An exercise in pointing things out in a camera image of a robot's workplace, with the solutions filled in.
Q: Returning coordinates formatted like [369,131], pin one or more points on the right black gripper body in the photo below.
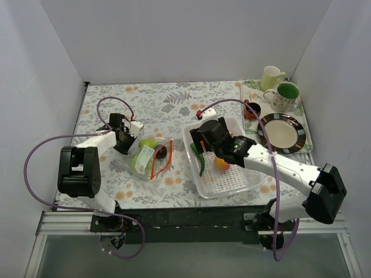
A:
[197,139]

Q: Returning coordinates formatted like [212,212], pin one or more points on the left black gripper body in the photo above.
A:
[124,142]

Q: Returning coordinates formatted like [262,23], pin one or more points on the fake green vegetable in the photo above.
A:
[200,158]

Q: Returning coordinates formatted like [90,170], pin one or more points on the fake green pear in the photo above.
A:
[148,142]

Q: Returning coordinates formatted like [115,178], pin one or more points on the clear zip top bag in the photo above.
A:
[157,166]

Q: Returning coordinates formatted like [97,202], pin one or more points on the fake green cabbage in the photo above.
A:
[141,163]

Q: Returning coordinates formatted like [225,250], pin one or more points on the fake dark plum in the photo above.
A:
[161,152]

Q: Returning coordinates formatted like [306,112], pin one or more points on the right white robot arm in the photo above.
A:
[322,190]

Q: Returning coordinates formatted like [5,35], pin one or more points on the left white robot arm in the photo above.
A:
[79,167]

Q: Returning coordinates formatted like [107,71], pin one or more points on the floral table mat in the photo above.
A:
[164,108]

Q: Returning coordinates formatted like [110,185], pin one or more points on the small brown cup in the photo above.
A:
[252,110]

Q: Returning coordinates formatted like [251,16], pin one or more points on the white plastic basket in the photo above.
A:
[214,183]

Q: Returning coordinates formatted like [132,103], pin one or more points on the floral serving tray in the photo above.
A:
[250,90]

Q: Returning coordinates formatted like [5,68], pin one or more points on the striped rim plate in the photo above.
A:
[285,133]

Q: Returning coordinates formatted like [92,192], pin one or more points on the green floral mug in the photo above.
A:
[282,98]

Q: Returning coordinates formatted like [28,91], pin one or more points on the pale yellow mug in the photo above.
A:
[271,76]

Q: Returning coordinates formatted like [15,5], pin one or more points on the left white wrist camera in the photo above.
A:
[136,128]

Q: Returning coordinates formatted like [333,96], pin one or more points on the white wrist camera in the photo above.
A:
[207,114]
[136,128]

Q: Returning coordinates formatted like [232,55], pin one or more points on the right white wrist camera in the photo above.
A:
[207,114]

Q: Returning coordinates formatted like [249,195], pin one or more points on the aluminium frame rail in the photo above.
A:
[186,242]

